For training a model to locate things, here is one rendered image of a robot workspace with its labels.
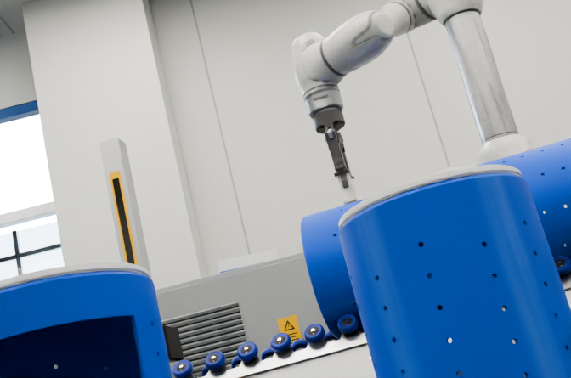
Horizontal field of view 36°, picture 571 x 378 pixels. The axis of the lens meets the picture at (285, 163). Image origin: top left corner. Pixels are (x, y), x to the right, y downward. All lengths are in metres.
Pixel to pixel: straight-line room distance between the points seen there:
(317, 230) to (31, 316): 0.87
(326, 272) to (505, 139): 0.73
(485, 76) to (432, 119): 2.46
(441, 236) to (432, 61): 3.89
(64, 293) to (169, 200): 3.35
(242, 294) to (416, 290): 2.24
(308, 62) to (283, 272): 1.38
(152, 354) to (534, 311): 0.51
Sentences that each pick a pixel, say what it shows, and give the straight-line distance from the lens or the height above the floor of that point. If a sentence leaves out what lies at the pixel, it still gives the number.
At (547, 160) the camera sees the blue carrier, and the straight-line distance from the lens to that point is 1.92.
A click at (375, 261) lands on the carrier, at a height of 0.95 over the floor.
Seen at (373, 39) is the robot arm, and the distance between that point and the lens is 2.06.
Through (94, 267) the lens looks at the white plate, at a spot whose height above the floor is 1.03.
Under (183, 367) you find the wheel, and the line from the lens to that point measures 1.97.
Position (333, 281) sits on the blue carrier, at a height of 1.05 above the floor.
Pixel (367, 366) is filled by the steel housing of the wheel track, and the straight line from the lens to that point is 1.85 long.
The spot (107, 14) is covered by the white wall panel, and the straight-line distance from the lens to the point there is 5.00.
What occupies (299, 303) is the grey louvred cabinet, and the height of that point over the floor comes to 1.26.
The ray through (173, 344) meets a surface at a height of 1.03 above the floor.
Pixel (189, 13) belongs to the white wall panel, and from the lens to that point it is 5.24.
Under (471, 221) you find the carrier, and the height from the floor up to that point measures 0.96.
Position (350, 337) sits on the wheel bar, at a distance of 1.88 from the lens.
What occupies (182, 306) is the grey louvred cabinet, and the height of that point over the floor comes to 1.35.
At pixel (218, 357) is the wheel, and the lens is 1.95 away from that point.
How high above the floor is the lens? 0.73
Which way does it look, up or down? 18 degrees up
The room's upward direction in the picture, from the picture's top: 14 degrees counter-clockwise
